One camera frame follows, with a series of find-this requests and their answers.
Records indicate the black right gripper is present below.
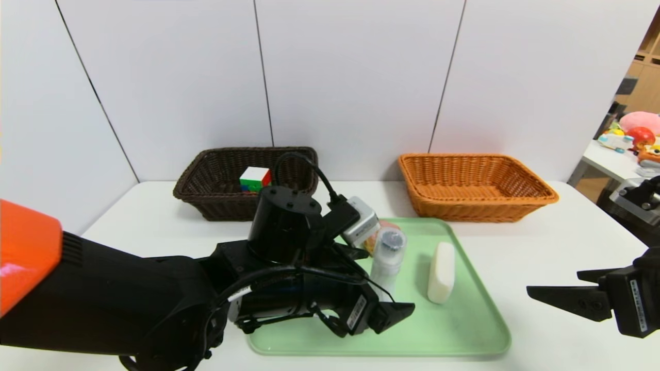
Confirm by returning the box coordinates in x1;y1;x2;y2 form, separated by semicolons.
526;246;660;339

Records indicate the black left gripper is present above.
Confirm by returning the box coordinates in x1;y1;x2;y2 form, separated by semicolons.
302;273;416;336

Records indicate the white plastic bottle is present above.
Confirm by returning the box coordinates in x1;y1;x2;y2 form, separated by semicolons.
370;227;408;305

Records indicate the white soap bar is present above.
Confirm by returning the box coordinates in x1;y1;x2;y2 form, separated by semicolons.
427;242;457;305

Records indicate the pink topped round bun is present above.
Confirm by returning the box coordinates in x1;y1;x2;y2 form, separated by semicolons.
364;220;402;257

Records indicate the colourful puzzle cube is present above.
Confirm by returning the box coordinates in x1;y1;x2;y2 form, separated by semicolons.
239;166;272;193

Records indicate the orange wicker basket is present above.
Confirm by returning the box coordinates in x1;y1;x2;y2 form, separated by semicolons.
398;153;560;223

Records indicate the dark brown wicker basket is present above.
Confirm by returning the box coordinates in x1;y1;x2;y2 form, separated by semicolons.
173;146;319;222

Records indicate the light green plastic tray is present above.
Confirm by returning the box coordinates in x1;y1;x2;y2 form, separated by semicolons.
246;217;513;358

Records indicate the dark woven bin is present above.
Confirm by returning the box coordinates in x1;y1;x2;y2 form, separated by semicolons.
598;196;660;245

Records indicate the white side table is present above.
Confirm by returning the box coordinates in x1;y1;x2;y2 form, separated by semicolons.
567;139;660;199

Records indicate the white and blue toy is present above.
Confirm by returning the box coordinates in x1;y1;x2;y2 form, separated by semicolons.
598;132;635;153

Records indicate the red apple toy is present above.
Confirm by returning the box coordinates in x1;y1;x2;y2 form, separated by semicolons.
626;127;656;147

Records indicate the pink plush toy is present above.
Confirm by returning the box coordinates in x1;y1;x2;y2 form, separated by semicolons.
619;111;660;136

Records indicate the wooden shelf unit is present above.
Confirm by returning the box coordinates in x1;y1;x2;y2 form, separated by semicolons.
616;10;660;115

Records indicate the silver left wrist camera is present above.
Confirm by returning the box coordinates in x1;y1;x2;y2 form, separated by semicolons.
341;196;381;247

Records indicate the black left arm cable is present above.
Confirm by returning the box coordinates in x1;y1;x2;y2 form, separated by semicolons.
273;152;343;207

